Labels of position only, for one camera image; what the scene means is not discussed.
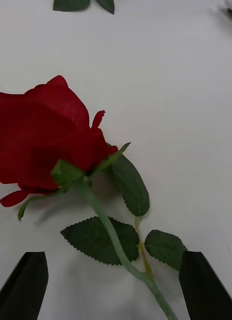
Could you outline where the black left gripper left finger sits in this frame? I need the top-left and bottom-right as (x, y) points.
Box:
(0, 251), (49, 320)

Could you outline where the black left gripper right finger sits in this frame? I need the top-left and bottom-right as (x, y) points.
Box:
(178, 251), (232, 320)

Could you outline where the red rose with stem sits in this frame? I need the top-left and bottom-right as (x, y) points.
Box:
(0, 74), (189, 320)

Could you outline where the loose green leaf twig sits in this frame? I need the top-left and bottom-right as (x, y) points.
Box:
(52, 0), (116, 15)

